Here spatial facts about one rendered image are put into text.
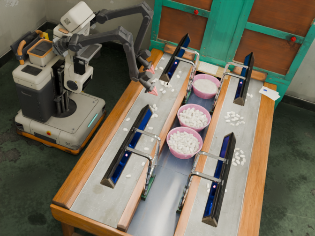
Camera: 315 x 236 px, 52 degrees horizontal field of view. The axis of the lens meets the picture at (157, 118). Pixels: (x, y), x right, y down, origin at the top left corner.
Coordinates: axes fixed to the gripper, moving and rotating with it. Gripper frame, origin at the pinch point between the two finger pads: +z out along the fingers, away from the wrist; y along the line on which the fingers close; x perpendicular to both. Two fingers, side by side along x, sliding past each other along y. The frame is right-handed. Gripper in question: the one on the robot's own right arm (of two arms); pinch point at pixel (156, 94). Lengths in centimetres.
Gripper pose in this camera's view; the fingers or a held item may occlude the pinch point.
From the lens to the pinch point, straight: 256.8
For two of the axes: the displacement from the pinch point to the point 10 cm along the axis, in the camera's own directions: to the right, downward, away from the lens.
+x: -6.6, 3.4, 6.7
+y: 3.4, -6.7, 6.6
